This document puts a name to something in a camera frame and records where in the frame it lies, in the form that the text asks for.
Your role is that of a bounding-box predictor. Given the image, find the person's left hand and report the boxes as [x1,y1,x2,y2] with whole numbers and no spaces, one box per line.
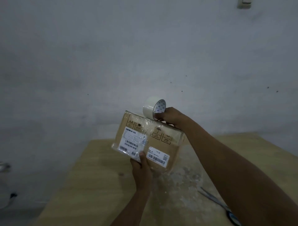
[129,151,153,192]

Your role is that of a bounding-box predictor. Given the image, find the clear tape roll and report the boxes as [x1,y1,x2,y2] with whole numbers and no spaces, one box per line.
[142,96,167,121]

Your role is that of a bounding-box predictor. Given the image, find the white floor cable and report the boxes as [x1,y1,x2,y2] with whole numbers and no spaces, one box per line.
[0,177,14,210]

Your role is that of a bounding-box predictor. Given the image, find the brown cardboard box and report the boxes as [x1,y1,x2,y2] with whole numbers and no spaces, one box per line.
[111,110,186,173]

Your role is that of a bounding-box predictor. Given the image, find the person's right hand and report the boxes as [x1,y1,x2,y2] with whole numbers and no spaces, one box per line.
[153,107,192,131]

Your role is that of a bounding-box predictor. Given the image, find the person's right forearm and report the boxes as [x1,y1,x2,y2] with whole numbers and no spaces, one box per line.
[183,119,298,226]

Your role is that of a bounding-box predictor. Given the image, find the white wall switch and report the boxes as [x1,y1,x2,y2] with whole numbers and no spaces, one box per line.
[237,0,253,10]

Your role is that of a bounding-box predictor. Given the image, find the person's left forearm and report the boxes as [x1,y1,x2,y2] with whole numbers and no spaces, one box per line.
[111,187,152,226]

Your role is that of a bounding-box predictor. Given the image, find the black handled scissors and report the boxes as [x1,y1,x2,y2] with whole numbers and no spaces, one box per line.
[197,186,242,226]

